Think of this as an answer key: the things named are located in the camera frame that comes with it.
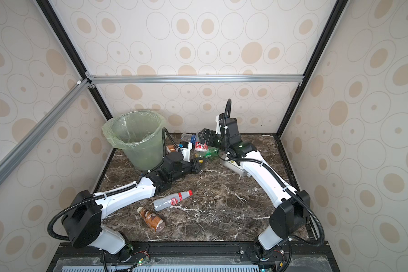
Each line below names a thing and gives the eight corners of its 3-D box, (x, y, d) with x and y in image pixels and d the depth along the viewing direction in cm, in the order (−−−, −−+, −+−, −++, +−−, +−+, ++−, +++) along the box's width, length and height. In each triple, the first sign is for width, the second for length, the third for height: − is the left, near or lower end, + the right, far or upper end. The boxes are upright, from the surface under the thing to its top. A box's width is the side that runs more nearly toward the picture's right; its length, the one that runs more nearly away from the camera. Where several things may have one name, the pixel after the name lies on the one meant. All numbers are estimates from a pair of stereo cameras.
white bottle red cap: (157, 213, 87) (154, 209, 82) (155, 205, 89) (153, 201, 85) (194, 198, 92) (193, 194, 87) (191, 192, 94) (190, 187, 90)
